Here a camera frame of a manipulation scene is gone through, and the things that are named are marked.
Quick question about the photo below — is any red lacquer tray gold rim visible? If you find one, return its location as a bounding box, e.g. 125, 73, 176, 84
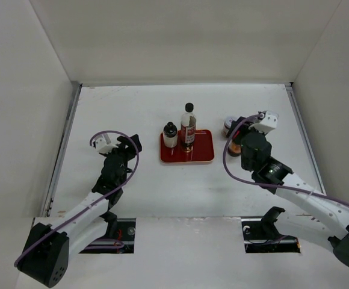
159, 129, 215, 164

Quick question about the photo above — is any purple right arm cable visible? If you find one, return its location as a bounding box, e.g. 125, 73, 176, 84
223, 113, 349, 215

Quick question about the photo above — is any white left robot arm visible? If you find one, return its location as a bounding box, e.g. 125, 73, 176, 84
14, 131, 142, 288

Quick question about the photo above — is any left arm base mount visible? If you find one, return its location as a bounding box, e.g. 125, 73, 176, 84
80, 212, 137, 254

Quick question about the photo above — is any white lid spice jar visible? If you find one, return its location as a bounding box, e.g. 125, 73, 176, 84
221, 116, 237, 137

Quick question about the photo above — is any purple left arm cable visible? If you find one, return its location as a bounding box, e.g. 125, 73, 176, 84
13, 129, 141, 269

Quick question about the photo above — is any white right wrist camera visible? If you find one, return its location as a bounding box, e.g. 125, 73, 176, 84
249, 110, 279, 135

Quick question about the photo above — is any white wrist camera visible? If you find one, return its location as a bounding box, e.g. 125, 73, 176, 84
90, 133, 118, 154
249, 110, 279, 135

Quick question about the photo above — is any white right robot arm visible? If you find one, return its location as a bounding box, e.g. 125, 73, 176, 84
223, 113, 349, 267

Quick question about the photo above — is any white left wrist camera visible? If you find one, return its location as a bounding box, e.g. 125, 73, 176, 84
90, 133, 118, 154

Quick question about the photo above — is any red lid white jar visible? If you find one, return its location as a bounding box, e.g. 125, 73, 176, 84
227, 141, 241, 157

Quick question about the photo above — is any dark red sauce bottle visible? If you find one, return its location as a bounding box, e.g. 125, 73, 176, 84
180, 102, 197, 152

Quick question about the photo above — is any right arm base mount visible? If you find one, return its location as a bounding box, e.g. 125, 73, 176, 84
241, 207, 300, 253

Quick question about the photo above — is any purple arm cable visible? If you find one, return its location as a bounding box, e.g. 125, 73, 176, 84
223, 113, 349, 215
13, 129, 141, 269

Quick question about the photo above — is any black cap clear bottle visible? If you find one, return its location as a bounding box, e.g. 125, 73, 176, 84
162, 122, 178, 148

